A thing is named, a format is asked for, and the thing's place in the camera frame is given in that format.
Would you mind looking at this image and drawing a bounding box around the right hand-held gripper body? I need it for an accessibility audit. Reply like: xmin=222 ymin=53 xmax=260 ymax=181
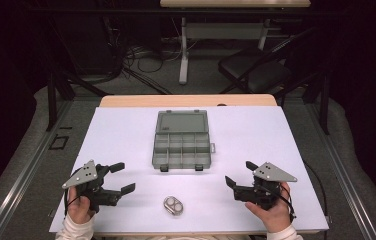
xmin=234 ymin=162 xmax=298 ymax=211

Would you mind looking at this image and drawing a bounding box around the person's right hand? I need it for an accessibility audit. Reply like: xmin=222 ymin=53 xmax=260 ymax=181
xmin=245 ymin=181 xmax=292 ymax=233

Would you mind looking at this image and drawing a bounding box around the person's left hand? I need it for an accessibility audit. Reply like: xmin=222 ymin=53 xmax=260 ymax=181
xmin=66 ymin=186 xmax=95 ymax=225

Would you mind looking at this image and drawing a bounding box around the black metal stand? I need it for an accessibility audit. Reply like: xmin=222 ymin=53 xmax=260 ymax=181
xmin=44 ymin=19 xmax=110 ymax=133
xmin=274 ymin=66 xmax=331 ymax=136

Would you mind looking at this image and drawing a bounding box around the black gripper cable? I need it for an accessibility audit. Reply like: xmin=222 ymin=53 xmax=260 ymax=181
xmin=63 ymin=168 xmax=82 ymax=218
xmin=277 ymin=159 xmax=329 ymax=240

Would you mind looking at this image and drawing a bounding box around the grey plastic compartment box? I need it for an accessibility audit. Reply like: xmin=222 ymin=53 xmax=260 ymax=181
xmin=151 ymin=109 xmax=217 ymax=173

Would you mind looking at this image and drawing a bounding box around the bundle of floor cables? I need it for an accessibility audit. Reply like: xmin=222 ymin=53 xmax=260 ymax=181
xmin=119 ymin=36 xmax=190 ymax=96

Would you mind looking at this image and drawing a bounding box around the wooden table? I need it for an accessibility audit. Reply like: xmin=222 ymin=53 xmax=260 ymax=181
xmin=98 ymin=93 xmax=278 ymax=108

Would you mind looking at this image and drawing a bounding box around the small silver oval object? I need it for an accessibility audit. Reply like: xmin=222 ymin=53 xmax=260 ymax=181
xmin=162 ymin=195 xmax=184 ymax=217

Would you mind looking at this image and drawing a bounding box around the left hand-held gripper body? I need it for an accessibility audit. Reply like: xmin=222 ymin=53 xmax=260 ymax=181
xmin=61 ymin=159 xmax=124 ymax=214

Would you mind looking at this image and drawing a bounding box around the white board sheet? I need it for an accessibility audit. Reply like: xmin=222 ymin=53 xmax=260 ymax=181
xmin=48 ymin=105 xmax=330 ymax=234

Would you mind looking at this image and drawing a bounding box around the black folding chair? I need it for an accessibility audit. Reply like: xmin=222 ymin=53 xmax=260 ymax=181
xmin=217 ymin=25 xmax=317 ymax=95

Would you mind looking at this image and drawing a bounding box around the white-legged desk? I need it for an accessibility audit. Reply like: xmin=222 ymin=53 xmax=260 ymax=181
xmin=159 ymin=0 xmax=312 ymax=86

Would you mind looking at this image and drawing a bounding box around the black floor socket frame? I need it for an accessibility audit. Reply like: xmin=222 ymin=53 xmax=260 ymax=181
xmin=48 ymin=134 xmax=70 ymax=151

